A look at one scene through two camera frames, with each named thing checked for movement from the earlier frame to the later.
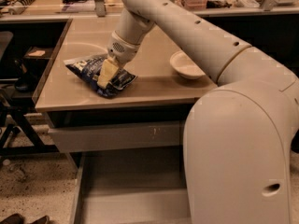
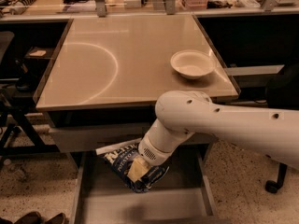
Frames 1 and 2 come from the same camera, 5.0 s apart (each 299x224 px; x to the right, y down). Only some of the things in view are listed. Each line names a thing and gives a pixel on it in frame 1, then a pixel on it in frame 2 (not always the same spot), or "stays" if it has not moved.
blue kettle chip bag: [89, 68] → [121, 156]
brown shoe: [42, 220] → [59, 218]
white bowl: [184, 65] stays
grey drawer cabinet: [132, 166] stays
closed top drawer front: [137, 135] stays
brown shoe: [15, 218] → [32, 217]
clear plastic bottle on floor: [15, 168] stays
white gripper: [122, 51] → [151, 153]
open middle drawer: [132, 187] stays
